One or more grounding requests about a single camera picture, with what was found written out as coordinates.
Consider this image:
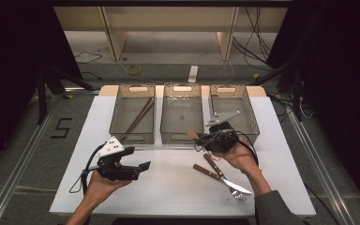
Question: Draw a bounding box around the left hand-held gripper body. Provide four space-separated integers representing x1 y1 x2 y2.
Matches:
96 136 143 182

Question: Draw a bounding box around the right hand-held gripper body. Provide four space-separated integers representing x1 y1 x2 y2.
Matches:
204 110 242 154

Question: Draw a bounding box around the wooden-handled fork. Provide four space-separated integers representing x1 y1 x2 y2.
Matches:
202 153 248 203

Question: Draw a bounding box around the wooden-handled table knife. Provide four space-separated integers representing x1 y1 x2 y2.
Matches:
192 163 253 195

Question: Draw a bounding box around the smoky transparent plastic bin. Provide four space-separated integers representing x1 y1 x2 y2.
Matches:
109 83 157 145
209 84 261 147
159 82 205 145

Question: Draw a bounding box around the dark brown chopstick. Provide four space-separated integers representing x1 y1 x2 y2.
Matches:
125 97 154 134
120 101 156 141

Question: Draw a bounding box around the person's left hand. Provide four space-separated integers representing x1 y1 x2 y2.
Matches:
83 170 133 204

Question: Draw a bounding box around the person's right hand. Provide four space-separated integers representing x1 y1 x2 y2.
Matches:
214 142 260 176

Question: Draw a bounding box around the white power strip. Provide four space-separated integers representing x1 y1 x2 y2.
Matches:
187 65 199 84

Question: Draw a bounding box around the yellow tape roll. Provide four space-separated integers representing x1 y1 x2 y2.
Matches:
127 64 143 77

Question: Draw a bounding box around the black metal stand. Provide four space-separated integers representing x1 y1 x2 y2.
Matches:
248 55 304 123
36 62 96 126

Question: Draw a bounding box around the light wooden shelf unit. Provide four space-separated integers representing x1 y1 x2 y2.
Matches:
53 7 289 62

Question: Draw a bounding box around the black curtain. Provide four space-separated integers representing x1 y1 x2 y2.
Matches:
266 0 360 217
0 0 83 176

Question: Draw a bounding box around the right hand-held gripper black cable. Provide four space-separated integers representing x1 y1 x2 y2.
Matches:
235 130 261 167

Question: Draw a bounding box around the hand-held gripper black cable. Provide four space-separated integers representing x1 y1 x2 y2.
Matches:
235 130 261 167
68 142 107 195

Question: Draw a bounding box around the left hand-held gripper black cable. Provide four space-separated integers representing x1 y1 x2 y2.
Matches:
68 142 107 195

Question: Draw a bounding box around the white power strip cable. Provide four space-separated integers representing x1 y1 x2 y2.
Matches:
196 51 236 85

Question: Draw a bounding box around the aluminium floor rail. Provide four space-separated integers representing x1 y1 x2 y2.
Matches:
0 93 67 225
285 109 357 225

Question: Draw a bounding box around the black floor cable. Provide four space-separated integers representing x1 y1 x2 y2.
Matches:
73 51 103 66

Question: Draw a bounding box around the black cable bundle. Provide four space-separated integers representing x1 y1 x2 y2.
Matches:
232 7 274 68

